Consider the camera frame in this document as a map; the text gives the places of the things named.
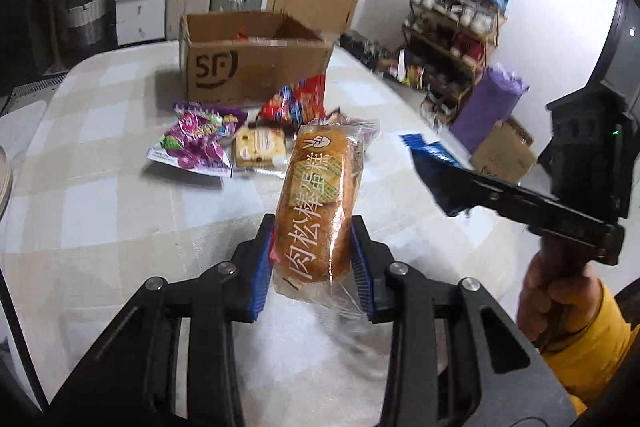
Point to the wooden shoe rack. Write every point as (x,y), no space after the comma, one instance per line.
(480,57)

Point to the beige cracker packet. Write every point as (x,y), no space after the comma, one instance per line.
(257,147)

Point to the black white sneakers pile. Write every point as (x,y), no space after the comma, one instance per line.
(370,52)

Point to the brown cardboard box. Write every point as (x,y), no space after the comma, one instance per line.
(240,67)

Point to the purple snack packet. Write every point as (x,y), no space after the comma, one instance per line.
(195,142)

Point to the woven laundry basket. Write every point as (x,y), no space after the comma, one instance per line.
(87,19)

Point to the small cardboard carton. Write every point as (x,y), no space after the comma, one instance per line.
(505,152)

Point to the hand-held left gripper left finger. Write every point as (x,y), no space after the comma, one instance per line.
(260,277)

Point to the person's right hand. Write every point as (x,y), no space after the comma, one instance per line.
(550,302)

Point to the shoe rack with shoes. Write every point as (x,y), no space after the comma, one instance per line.
(465,12)

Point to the red blue snack packet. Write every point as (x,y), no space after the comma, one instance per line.
(295,104)

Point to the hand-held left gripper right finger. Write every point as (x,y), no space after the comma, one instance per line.
(362,282)

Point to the orange cake packet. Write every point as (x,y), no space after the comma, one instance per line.
(315,207)

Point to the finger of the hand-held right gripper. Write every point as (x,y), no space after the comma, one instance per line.
(450,187)
(430,149)

